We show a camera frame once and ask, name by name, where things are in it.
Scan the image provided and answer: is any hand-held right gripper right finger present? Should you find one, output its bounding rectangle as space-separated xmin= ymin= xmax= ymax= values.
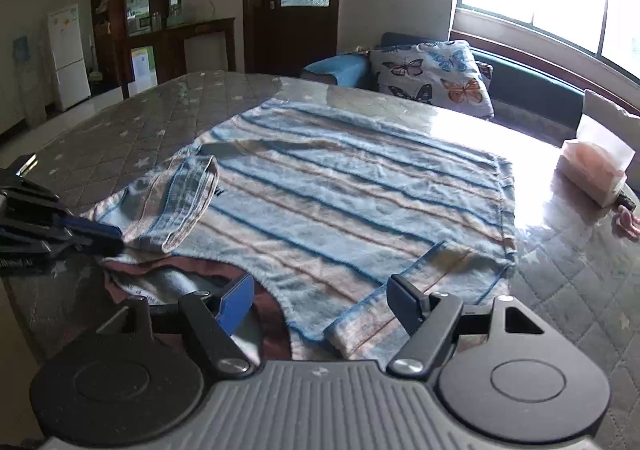
xmin=386 ymin=274 xmax=547 ymax=377

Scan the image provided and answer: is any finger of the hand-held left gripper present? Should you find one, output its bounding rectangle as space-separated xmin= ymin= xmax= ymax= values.
xmin=47 ymin=216 xmax=124 ymax=258
xmin=0 ymin=184 xmax=61 ymax=211

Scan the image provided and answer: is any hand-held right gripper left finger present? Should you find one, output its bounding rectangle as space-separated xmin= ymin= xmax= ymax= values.
xmin=97 ymin=273 xmax=257 ymax=379

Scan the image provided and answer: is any striped knit sweater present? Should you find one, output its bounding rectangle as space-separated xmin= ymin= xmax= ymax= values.
xmin=82 ymin=99 xmax=518 ymax=363

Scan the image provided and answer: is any water dispenser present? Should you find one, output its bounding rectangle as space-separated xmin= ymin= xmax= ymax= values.
xmin=11 ymin=36 xmax=47 ymax=107

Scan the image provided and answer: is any white refrigerator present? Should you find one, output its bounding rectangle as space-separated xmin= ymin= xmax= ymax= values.
xmin=47 ymin=4 xmax=92 ymax=112

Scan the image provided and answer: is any dark wooden cabinet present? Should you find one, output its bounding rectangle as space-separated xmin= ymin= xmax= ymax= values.
xmin=90 ymin=0 xmax=237 ymax=99

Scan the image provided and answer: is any white paper sign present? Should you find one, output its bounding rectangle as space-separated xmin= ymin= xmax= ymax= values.
xmin=132 ymin=45 xmax=159 ymax=84

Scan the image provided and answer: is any butterfly print pillow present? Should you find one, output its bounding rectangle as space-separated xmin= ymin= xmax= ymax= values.
xmin=369 ymin=40 xmax=496 ymax=120

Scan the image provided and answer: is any pink and white tissue box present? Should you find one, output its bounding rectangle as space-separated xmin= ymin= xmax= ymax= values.
xmin=559 ymin=114 xmax=635 ymax=207

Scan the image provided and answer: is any small pink toy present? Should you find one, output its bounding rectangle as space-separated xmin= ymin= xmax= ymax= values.
xmin=616 ymin=207 xmax=640 ymax=239

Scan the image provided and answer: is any blue cushion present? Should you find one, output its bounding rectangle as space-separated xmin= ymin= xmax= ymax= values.
xmin=301 ymin=53 xmax=372 ymax=88

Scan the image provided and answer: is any wooden door with frosted glass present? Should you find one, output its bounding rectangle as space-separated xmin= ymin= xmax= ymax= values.
xmin=242 ymin=0 xmax=343 ymax=79

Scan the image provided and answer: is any blue sofa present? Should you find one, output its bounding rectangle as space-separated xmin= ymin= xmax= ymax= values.
xmin=300 ymin=32 xmax=640 ymax=151

